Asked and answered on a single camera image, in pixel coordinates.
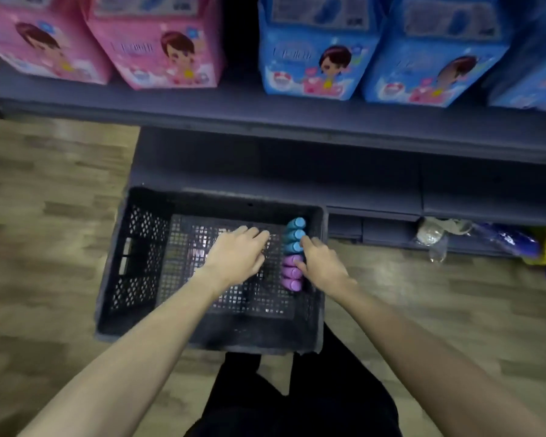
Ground person's left forearm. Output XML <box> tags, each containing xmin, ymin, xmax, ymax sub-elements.
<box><xmin>18</xmin><ymin>267</ymin><xmax>230</xmax><ymax>437</ymax></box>

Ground person's right forearm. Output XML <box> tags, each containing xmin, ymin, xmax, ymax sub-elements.
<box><xmin>336</xmin><ymin>278</ymin><xmax>546</xmax><ymax>437</ymax></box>

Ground pink cartoon print pack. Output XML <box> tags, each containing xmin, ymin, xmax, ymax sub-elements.
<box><xmin>84</xmin><ymin>0</ymin><xmax>226</xmax><ymax>90</ymax></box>
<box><xmin>0</xmin><ymin>0</ymin><xmax>114</xmax><ymax>85</ymax></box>

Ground dark grey metal shelf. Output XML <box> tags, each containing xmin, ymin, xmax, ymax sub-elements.
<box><xmin>0</xmin><ymin>63</ymin><xmax>546</xmax><ymax>260</ymax></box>

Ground black plastic crate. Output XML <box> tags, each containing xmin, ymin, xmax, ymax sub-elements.
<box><xmin>95</xmin><ymin>186</ymin><xmax>329</xmax><ymax>355</ymax></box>

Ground blue cartoon print pack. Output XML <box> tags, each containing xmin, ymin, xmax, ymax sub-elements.
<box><xmin>484</xmin><ymin>0</ymin><xmax>546</xmax><ymax>112</ymax></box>
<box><xmin>258</xmin><ymin>0</ymin><xmax>386</xmax><ymax>101</ymax></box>
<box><xmin>362</xmin><ymin>0</ymin><xmax>513</xmax><ymax>109</ymax></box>

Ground person's left hand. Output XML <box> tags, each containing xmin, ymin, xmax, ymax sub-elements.
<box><xmin>200</xmin><ymin>225</ymin><xmax>271</xmax><ymax>294</ymax></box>

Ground clear plastic bottle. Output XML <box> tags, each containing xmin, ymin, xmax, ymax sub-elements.
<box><xmin>412</xmin><ymin>217</ymin><xmax>475</xmax><ymax>264</ymax></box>

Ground person's right hand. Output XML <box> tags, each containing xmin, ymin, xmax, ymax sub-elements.
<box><xmin>295</xmin><ymin>235</ymin><xmax>358</xmax><ymax>296</ymax></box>

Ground blue plastic wrapped item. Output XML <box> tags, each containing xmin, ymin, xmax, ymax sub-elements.
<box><xmin>471</xmin><ymin>222</ymin><xmax>543</xmax><ymax>260</ymax></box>

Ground person's black trousers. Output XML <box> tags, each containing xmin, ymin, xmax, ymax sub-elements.
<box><xmin>186</xmin><ymin>324</ymin><xmax>402</xmax><ymax>437</ymax></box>

